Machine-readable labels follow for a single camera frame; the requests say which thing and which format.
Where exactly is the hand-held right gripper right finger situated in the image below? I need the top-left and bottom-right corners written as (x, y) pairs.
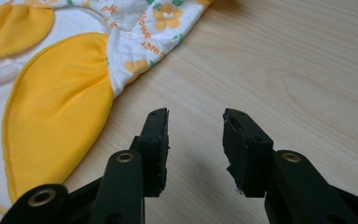
top-left (222, 107), bottom-right (275, 199)

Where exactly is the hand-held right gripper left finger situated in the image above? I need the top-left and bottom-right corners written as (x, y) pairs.
top-left (130, 107), bottom-right (171, 198)

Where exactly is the yellow and white floral garment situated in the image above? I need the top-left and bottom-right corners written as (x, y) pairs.
top-left (0, 0), bottom-right (214, 216)

